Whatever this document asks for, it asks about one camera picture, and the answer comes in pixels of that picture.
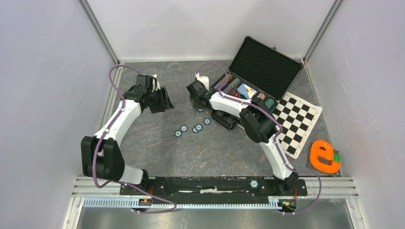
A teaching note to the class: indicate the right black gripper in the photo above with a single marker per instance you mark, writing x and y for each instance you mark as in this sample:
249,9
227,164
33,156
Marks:
194,103

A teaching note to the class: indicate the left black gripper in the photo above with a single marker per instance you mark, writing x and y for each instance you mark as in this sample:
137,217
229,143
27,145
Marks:
165,103

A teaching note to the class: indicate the purple chip stack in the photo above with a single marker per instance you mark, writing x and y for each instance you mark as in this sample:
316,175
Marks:
228,89

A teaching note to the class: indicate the brown chip stack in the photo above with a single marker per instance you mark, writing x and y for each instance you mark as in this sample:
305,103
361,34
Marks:
227,78

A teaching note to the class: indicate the pink chip stack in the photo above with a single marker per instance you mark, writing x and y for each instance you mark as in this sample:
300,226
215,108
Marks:
261,96

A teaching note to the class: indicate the black poker set case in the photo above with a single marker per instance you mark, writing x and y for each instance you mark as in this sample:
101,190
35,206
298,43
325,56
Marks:
263,68

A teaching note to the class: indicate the green blue chip stack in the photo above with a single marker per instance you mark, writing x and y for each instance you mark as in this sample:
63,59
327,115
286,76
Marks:
270,103

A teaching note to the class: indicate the red triangular card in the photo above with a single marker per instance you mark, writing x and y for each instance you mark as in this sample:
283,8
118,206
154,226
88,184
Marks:
235,93

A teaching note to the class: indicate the blue card deck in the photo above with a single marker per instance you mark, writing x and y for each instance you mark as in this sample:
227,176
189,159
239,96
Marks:
246,91

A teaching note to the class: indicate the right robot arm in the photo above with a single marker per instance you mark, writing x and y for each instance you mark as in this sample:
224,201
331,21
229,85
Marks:
259,124

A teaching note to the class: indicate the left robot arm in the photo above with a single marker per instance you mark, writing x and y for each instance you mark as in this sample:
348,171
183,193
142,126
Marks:
101,154

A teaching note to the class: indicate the black white checkered board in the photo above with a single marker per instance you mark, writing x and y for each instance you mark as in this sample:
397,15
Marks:
298,118

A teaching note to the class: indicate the green toy block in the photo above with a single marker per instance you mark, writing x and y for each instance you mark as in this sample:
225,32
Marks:
336,158

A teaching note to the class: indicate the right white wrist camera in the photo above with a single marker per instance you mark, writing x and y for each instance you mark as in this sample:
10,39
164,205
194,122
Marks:
203,79

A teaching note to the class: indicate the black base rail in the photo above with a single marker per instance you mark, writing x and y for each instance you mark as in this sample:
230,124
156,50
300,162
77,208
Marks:
221,190

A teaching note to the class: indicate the teal chip on rail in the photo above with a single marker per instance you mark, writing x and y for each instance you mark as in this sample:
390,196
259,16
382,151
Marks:
254,184

